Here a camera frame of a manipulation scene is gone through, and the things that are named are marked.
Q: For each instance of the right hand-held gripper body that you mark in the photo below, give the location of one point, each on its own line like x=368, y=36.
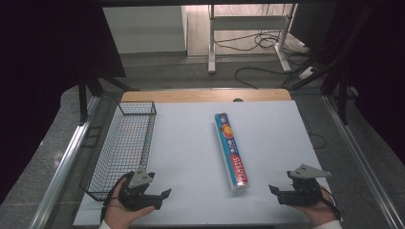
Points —
x=302, y=191

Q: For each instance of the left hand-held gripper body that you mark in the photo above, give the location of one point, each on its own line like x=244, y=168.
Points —
x=137, y=194

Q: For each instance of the person's right hand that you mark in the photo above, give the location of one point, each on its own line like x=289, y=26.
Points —
x=318, y=212

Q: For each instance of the person's left hand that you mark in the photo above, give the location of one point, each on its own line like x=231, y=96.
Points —
x=120, y=215

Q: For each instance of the person's right white sleeve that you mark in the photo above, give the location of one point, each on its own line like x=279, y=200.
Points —
x=331, y=225

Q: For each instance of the person's white sleeve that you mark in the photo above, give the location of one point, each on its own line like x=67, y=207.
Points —
x=103, y=225
x=331, y=225

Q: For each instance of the person's left white sleeve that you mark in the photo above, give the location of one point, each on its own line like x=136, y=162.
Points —
x=103, y=225

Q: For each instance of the white table mat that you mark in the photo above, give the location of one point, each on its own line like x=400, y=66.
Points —
x=191, y=143

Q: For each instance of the blue and red cling film roll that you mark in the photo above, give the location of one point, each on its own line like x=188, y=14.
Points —
x=230, y=149

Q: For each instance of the black stand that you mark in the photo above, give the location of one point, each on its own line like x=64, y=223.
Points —
x=342, y=98
x=83, y=98

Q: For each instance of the white power strip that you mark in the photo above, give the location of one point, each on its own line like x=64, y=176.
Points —
x=307, y=73

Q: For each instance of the black curtain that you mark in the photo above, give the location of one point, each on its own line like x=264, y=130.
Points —
x=47, y=63
x=375, y=63

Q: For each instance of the white cabinet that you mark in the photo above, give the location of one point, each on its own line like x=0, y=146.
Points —
x=143, y=28

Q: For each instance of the metal rail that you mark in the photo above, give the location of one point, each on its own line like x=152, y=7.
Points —
x=63, y=165
x=363, y=159

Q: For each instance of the white desk frame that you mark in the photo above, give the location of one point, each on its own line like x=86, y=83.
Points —
x=248, y=22

